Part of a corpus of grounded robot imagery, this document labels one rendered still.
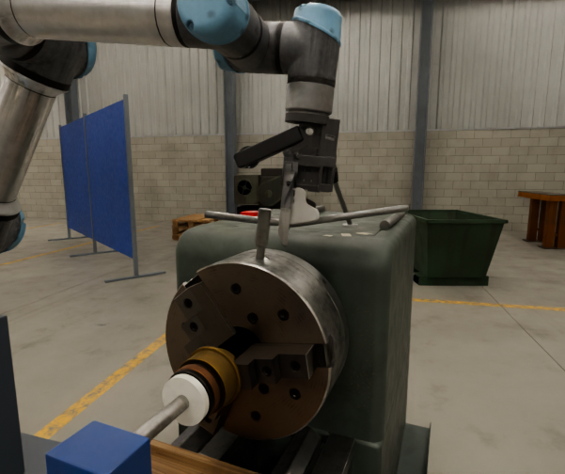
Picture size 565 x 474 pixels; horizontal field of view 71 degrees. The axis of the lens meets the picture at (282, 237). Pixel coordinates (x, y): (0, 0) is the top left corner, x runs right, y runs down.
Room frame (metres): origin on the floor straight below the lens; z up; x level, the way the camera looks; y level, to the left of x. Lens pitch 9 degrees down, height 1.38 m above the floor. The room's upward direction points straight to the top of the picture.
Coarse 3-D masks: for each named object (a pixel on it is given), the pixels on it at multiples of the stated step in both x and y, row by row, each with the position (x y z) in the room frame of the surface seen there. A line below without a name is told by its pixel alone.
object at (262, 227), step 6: (264, 210) 0.65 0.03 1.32; (270, 210) 0.65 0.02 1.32; (258, 216) 0.65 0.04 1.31; (264, 216) 0.65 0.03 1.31; (270, 216) 0.65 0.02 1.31; (258, 222) 0.65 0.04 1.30; (264, 222) 0.65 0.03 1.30; (258, 228) 0.65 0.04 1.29; (264, 228) 0.65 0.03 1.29; (258, 234) 0.65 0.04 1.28; (264, 234) 0.65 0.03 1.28; (258, 240) 0.65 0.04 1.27; (264, 240) 0.65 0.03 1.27; (258, 246) 0.66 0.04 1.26; (264, 246) 0.66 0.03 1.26; (258, 252) 0.66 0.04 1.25; (258, 258) 0.66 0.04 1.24
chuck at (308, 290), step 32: (224, 288) 0.64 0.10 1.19; (256, 288) 0.61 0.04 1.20; (288, 288) 0.59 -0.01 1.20; (320, 288) 0.65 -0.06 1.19; (256, 320) 0.62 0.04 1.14; (288, 320) 0.59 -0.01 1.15; (320, 320) 0.58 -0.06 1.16; (288, 384) 0.59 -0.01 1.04; (320, 384) 0.57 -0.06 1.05; (256, 416) 0.62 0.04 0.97; (288, 416) 0.59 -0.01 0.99
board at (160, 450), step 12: (156, 444) 0.63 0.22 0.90; (168, 444) 0.63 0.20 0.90; (156, 456) 0.63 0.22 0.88; (168, 456) 0.62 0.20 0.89; (180, 456) 0.61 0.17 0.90; (192, 456) 0.60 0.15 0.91; (204, 456) 0.60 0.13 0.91; (156, 468) 0.60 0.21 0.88; (168, 468) 0.60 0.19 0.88; (180, 468) 0.60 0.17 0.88; (192, 468) 0.60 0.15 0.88; (204, 468) 0.59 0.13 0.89; (216, 468) 0.58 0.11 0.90; (228, 468) 0.58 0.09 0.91; (240, 468) 0.58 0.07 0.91
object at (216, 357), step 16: (208, 352) 0.54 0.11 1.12; (224, 352) 0.54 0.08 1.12; (192, 368) 0.50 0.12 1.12; (208, 368) 0.51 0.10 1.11; (224, 368) 0.52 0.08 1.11; (208, 384) 0.49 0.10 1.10; (224, 384) 0.51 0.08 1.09; (240, 384) 0.53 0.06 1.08; (224, 400) 0.51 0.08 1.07; (208, 416) 0.48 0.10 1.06
